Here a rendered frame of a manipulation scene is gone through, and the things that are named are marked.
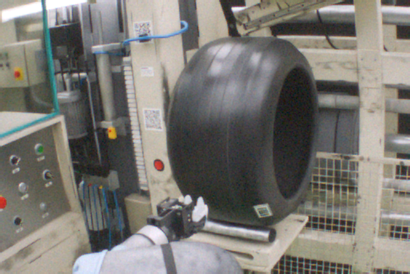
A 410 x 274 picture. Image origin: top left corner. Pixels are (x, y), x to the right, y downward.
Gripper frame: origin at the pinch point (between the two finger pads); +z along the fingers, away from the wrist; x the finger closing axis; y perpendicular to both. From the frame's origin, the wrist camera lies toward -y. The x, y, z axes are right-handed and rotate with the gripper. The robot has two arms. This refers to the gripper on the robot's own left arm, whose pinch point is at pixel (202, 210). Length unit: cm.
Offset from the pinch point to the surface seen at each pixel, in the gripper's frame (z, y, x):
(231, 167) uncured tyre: 7.9, 9.3, -4.9
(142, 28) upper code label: 28, 44, 34
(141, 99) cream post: 28, 20, 38
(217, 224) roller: 21.4, -16.7, 9.1
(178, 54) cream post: 38, 34, 28
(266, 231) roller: 21.5, -16.6, -7.4
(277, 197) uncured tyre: 19.6, -3.6, -12.2
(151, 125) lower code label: 28.4, 11.7, 34.8
